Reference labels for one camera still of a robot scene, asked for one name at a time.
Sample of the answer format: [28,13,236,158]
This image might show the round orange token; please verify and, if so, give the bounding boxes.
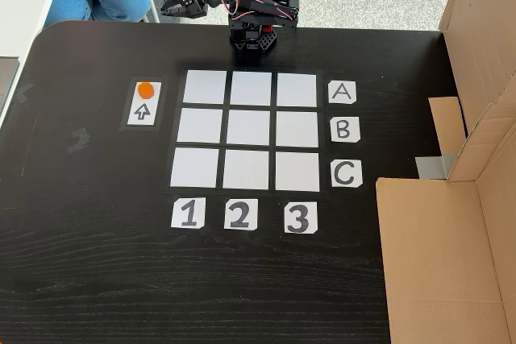
[136,81,155,100]

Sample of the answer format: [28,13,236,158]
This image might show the white nine-square grid sheet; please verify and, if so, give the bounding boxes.
[169,68,323,193]

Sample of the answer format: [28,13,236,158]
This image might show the white arrow paper sheet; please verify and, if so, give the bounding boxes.
[127,81,162,126]

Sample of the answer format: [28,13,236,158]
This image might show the clear tape scraps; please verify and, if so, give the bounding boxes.
[65,127,90,155]

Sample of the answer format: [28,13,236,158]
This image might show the paper label letter A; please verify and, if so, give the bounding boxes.
[327,81,357,105]

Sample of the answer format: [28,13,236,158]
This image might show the clear tape scrap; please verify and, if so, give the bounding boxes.
[15,81,35,104]

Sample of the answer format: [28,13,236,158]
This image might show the paper label letter B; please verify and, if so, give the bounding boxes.
[330,116,361,143]

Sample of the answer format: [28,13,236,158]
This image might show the paper label number 1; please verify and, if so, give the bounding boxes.
[170,197,206,230]

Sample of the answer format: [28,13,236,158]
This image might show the paper label number 2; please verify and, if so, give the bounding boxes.
[223,198,259,231]

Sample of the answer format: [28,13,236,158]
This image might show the paper label letter C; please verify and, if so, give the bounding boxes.
[330,160,364,188]

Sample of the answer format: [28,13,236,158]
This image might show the paper label number 3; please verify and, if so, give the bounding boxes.
[284,201,318,234]

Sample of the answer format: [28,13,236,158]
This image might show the grey tape on cardboard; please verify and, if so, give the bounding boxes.
[414,153,460,182]

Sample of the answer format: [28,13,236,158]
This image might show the brown cardboard box screen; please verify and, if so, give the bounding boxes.
[374,0,516,344]

